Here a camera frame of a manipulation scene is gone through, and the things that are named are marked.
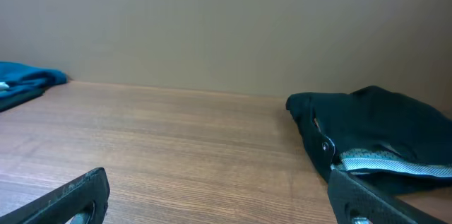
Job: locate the black folded garment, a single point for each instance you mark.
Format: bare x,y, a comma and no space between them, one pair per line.
389,140

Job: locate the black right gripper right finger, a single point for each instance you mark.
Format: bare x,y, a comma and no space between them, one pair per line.
354,201

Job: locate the blue shirt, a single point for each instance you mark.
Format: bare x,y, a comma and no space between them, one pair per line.
22,78

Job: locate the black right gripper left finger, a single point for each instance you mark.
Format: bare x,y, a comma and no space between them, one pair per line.
82,200

